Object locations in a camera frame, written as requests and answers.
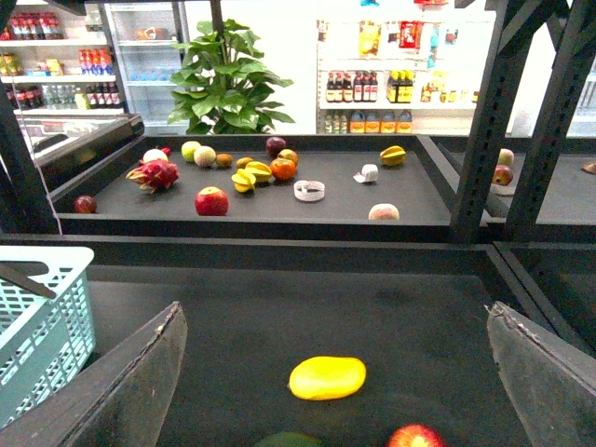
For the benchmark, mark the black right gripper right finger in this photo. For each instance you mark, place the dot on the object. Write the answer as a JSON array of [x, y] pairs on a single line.
[[550, 383]]

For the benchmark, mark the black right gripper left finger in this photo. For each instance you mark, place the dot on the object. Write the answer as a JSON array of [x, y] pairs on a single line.
[[122, 399]]

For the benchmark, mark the light blue plastic basket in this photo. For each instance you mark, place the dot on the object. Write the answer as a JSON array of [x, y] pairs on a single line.
[[44, 342]]

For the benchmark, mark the yellow mango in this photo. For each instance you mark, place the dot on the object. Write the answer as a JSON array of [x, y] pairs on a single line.
[[327, 378]]

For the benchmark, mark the red apple near front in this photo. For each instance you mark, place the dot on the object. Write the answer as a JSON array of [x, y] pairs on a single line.
[[415, 435]]

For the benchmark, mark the dark green avocado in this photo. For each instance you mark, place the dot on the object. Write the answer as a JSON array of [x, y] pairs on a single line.
[[289, 439]]

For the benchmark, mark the small dark red plum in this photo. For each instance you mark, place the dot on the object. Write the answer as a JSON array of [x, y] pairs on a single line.
[[85, 204]]

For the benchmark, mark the red apple right tray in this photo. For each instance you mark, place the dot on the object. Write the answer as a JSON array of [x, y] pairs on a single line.
[[503, 175]]

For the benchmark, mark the red apple on tray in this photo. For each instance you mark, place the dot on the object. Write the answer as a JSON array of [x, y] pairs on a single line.
[[211, 201]]

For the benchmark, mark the pink dragon fruit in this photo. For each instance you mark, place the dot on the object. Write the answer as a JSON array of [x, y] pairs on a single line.
[[154, 175]]

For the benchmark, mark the black fruit display tray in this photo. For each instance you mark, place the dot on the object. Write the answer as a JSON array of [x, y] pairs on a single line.
[[423, 188]]

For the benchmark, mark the pale apple right tray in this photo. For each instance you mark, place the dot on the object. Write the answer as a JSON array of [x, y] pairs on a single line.
[[506, 157]]

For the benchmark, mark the pale peach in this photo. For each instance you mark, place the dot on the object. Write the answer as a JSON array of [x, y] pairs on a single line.
[[384, 211]]

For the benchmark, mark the white pink round fruit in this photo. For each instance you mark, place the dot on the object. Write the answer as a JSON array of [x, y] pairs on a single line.
[[154, 155]]

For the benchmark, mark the yellow starfruit front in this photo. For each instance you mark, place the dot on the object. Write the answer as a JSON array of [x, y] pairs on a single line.
[[244, 181]]

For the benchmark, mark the yellow starfruit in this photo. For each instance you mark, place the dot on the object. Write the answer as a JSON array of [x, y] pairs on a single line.
[[259, 170], [393, 156], [244, 181]]

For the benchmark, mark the pale round melon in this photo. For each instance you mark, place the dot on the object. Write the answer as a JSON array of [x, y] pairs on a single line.
[[204, 156]]

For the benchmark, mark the brown kiwi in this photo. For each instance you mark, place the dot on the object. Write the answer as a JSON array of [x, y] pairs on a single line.
[[224, 161]]

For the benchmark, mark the green apple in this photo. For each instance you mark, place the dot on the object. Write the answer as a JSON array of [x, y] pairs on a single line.
[[188, 150]]

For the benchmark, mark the small orange kiwi fruit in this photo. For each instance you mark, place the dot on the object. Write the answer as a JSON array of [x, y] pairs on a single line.
[[243, 162]]

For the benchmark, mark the yellow starfruit middle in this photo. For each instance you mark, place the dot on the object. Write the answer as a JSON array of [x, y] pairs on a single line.
[[259, 170]]

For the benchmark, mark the yellow starfruit far right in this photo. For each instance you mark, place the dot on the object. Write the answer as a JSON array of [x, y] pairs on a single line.
[[393, 156]]

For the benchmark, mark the white foam net sleeve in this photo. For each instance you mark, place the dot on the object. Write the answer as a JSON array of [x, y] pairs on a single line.
[[367, 174]]

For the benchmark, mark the orange persimmon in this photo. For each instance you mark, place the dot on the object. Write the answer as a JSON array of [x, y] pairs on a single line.
[[282, 169]]

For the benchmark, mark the red yellow apple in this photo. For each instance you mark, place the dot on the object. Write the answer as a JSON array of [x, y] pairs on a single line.
[[289, 154]]

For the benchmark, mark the dark purple passionfruit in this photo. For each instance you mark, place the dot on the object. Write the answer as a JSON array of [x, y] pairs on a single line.
[[274, 145]]

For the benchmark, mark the green potted plant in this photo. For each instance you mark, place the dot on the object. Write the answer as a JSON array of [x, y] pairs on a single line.
[[223, 87]]

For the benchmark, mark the left shelf with bottles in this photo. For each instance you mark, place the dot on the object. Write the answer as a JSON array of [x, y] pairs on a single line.
[[54, 62]]

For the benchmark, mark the shelf with bottles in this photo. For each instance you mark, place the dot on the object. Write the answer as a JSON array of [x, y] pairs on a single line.
[[54, 62], [400, 66]]

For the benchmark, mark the right shelf with bottles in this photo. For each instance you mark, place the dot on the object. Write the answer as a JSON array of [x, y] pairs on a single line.
[[400, 66]]

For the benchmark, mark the glass door refrigerator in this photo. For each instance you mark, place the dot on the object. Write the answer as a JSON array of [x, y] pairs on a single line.
[[144, 36]]

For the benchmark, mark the black metal rack post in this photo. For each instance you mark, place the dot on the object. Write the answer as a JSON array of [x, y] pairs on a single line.
[[572, 30]]

